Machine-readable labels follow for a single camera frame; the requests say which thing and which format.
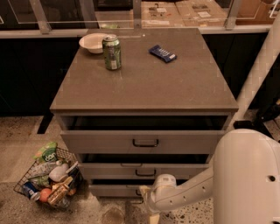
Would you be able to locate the blue soda can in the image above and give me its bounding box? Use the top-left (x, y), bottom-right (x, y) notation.
top-left (22, 181), bottom-right (40, 201)

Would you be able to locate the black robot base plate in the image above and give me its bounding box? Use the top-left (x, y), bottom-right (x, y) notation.
top-left (234, 121), bottom-right (272, 137)

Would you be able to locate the brown snack box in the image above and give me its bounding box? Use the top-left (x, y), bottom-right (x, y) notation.
top-left (47, 176), bottom-right (74, 207)

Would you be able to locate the white plastic bottle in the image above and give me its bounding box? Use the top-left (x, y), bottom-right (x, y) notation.
top-left (49, 164), bottom-right (69, 182)

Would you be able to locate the cardboard box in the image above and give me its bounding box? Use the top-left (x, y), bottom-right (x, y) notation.
top-left (175, 0), bottom-right (228, 27)
top-left (141, 1), bottom-right (185, 27)

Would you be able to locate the green soda can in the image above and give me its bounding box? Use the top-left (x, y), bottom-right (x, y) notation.
top-left (102, 34), bottom-right (122, 70)

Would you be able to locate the green chip bag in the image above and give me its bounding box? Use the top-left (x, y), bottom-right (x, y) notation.
top-left (33, 142), bottom-right (58, 163)

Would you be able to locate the clear plastic water bottle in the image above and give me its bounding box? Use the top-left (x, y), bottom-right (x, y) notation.
top-left (30, 160), bottom-right (62, 178)

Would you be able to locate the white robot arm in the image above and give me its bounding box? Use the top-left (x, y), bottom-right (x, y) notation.
top-left (140, 128), bottom-right (280, 224)

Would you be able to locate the cardboard box left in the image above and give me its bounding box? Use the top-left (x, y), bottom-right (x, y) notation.
top-left (141, 1), bottom-right (185, 27)

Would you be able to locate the grey drawer cabinet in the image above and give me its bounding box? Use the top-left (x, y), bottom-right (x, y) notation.
top-left (49, 27), bottom-right (240, 200)

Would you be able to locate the grey bottom drawer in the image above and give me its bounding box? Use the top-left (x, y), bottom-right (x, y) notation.
top-left (89, 179), bottom-right (154, 198)

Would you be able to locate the blue snack packet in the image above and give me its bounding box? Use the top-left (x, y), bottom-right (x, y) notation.
top-left (148, 45), bottom-right (177, 63)

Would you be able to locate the orange fruit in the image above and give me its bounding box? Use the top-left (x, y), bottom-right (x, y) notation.
top-left (39, 188), bottom-right (52, 203)

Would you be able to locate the cardboard box right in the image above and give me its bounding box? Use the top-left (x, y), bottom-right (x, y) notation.
top-left (175, 0), bottom-right (228, 27)

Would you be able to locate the black wire basket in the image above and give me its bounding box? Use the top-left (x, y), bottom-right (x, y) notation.
top-left (14, 148), bottom-right (82, 209)

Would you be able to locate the grey middle drawer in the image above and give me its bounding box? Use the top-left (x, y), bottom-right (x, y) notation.
top-left (79, 154), bottom-right (209, 179)

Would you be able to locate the white bowl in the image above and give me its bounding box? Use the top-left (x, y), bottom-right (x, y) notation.
top-left (79, 33), bottom-right (106, 53)

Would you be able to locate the grey top drawer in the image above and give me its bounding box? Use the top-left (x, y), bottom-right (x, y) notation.
top-left (61, 115), bottom-right (225, 155)

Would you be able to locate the grey drawer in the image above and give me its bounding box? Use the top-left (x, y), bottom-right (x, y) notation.
top-left (79, 154), bottom-right (209, 179)
top-left (61, 115), bottom-right (225, 155)
top-left (89, 179), bottom-right (154, 198)

